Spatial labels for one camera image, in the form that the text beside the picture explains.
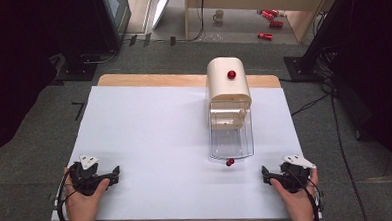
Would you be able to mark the white paper sheet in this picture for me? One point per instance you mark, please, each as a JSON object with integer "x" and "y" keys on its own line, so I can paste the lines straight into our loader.
{"x": 152, "y": 152}

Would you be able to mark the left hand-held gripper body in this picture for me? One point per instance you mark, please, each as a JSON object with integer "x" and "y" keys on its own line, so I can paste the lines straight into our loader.
{"x": 83, "y": 177}

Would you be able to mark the person's right hand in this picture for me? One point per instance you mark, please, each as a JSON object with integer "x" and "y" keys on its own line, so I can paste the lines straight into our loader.
{"x": 296, "y": 206}

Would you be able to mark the person's left hand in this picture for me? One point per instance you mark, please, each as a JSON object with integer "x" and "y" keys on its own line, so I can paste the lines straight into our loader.
{"x": 83, "y": 209}

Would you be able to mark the red can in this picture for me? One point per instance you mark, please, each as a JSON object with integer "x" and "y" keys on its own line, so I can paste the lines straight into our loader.
{"x": 268, "y": 14}
{"x": 265, "y": 36}
{"x": 276, "y": 24}

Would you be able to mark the wooden table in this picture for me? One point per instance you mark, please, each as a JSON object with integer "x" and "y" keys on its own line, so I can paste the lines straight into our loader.
{"x": 156, "y": 80}

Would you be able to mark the white mug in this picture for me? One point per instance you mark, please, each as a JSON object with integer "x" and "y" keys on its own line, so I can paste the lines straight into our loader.
{"x": 218, "y": 15}

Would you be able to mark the clear container with cream lid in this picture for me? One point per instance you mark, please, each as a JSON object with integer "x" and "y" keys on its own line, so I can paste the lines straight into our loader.
{"x": 230, "y": 105}

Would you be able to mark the black metal stand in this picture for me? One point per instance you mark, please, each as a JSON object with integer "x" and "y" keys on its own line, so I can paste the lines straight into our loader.
{"x": 317, "y": 41}

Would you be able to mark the small red cherries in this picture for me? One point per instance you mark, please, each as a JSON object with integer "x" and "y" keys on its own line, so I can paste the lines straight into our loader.
{"x": 230, "y": 162}

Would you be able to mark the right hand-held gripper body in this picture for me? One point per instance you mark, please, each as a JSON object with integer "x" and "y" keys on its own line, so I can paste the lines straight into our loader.
{"x": 295, "y": 178}

